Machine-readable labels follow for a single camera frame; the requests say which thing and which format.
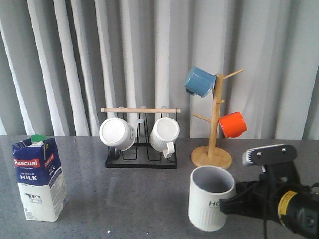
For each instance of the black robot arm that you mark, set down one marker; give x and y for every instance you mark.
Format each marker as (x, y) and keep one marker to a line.
(292, 205)

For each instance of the white mug black handle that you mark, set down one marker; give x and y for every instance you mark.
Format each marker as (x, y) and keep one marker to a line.
(118, 135)

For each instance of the blue white milk carton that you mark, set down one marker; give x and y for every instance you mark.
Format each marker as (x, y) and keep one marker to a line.
(40, 178)

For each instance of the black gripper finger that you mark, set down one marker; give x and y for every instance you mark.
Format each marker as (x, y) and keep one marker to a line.
(234, 205)

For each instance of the grey white curtain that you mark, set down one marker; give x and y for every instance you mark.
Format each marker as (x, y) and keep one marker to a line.
(62, 60)

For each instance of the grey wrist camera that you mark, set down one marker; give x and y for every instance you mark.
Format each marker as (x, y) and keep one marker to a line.
(276, 160)

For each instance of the wooden mug tree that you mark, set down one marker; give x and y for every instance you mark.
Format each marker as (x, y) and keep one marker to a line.
(211, 154)

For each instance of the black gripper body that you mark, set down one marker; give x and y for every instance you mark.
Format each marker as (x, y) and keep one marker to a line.
(259, 198)

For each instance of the orange mug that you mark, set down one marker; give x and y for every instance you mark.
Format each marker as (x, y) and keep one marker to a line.
(233, 125)

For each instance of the blue mug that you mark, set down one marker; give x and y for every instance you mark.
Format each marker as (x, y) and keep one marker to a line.
(199, 82)

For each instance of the black wire mug rack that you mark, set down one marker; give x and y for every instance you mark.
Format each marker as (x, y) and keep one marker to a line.
(141, 154)

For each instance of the white ribbed mug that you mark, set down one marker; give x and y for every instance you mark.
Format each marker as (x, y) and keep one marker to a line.
(164, 135)

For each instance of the tall white ribbed cup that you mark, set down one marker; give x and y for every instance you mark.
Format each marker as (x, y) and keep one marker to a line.
(208, 185)

